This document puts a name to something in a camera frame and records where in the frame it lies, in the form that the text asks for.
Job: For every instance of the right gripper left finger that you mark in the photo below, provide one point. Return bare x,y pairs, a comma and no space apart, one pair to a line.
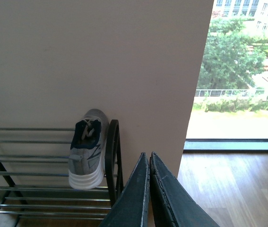
131,208

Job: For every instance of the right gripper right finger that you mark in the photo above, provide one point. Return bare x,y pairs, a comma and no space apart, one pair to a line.
171,204

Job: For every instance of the grey knit sneaker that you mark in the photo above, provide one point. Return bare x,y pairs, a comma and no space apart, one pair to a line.
87,151

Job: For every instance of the black metal shoe rack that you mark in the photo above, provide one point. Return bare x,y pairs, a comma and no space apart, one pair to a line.
34,188

